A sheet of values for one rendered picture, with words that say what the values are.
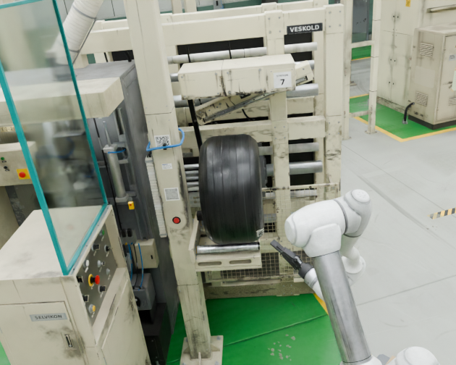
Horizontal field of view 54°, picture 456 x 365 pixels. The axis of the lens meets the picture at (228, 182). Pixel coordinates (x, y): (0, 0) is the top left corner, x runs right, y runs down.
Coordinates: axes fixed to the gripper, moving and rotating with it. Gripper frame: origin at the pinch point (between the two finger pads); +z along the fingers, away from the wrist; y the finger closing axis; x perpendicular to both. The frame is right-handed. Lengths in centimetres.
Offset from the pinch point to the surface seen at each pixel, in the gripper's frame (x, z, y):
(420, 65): 398, 116, 228
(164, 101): 1, 72, -51
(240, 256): -11.8, 15.8, 18.2
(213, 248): -19.0, 28.4, 14.8
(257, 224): -0.8, 12.3, -7.4
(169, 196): -20, 58, -7
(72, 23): -4, 134, -68
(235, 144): 17, 43, -28
